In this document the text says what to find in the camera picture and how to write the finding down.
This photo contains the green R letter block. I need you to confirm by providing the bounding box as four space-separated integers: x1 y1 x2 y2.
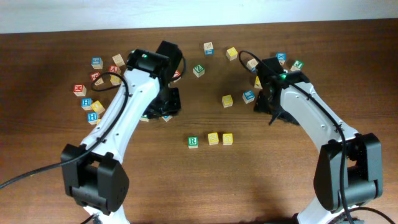
188 136 198 149

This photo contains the yellow S block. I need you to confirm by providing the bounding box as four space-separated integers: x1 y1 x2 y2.
222 133 233 146
208 133 219 146

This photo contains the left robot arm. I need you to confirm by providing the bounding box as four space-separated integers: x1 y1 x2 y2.
61 40 185 223

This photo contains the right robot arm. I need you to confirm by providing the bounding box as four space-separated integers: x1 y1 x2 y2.
254 57 383 223

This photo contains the blue P letter block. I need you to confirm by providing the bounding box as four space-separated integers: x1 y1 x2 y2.
162 115 172 122

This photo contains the blue E letter block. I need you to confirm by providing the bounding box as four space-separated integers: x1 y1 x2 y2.
243 90 255 104

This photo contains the green V letter block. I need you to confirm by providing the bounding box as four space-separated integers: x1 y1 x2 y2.
140 116 149 122

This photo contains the red A block centre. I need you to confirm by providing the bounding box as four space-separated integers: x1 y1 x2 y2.
172 70 181 82

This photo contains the red a block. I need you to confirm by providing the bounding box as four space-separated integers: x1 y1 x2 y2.
108 65 121 75
172 70 181 82

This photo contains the wooden block right of top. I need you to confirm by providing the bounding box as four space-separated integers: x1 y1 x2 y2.
246 58 258 73

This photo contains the yellow block centre right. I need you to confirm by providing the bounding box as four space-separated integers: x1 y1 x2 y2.
222 95 233 108

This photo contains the green Z letter block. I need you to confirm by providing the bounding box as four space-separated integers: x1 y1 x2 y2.
193 64 205 78

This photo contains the green J letter block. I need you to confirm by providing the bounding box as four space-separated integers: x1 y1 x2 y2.
290 60 304 72

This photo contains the blue X letter block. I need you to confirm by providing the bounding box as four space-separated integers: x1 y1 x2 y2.
276 52 287 65

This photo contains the yellow block under A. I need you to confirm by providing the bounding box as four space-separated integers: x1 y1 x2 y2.
110 75 122 86

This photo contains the yellow block top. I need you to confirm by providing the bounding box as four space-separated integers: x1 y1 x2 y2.
226 47 238 61

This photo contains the red A block left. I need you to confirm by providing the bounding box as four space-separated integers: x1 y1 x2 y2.
108 65 121 75

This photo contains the plain wooden block top left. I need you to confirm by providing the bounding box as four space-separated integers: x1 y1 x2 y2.
112 54 125 67

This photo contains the wooden block blue side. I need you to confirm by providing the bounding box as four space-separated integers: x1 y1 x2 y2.
203 42 214 55

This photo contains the yellow block beside H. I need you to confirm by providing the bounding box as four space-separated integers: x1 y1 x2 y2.
91 100 105 114

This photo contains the blue H block lower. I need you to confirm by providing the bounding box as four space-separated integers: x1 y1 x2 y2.
87 112 98 125

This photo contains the blue h block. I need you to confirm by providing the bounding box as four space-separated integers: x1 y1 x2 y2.
81 98 93 111
87 112 98 125

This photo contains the red 6 block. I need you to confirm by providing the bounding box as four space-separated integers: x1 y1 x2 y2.
90 72 104 86

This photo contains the blue S block top left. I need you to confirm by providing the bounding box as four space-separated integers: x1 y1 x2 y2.
91 57 103 70

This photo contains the blue H block upper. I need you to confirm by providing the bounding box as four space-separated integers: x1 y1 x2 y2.
81 98 93 111

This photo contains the red W letter block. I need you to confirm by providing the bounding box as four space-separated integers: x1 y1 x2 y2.
73 85 86 96

